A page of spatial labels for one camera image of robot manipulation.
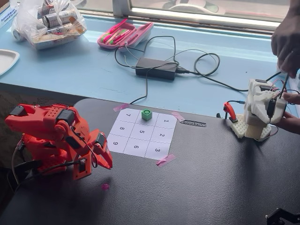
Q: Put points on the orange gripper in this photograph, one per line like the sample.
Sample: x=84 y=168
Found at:
x=100 y=150

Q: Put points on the green cube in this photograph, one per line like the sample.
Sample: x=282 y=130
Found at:
x=146 y=115

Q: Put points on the white leader arm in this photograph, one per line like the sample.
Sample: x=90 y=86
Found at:
x=257 y=110

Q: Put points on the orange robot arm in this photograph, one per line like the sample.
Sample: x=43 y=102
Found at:
x=47 y=136

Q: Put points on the white numbered grid paper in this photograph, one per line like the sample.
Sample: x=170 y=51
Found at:
x=140 y=138

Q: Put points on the person left hand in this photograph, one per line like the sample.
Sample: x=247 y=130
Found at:
x=291 y=123

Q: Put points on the person right hand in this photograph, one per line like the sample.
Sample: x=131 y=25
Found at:
x=288 y=47

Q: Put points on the pink tape piece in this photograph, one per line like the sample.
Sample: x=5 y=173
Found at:
x=121 y=107
x=177 y=116
x=166 y=160

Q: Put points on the black striped sticker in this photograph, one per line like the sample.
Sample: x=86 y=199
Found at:
x=193 y=123

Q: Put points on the black power adapter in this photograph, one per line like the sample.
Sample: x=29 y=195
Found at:
x=155 y=69

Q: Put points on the clear plastic bag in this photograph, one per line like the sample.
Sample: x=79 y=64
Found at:
x=58 y=32

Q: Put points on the orange clamp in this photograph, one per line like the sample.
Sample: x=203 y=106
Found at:
x=230 y=112

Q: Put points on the white plate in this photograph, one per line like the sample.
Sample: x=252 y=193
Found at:
x=7 y=61

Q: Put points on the silver drink can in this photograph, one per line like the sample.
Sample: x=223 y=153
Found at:
x=58 y=18
x=18 y=35

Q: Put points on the black stand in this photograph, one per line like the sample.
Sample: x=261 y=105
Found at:
x=283 y=216

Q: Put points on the wrist camera in orange mount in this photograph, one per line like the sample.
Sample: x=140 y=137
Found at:
x=82 y=168

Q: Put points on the fixed window frame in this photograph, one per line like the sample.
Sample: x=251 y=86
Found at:
x=199 y=14

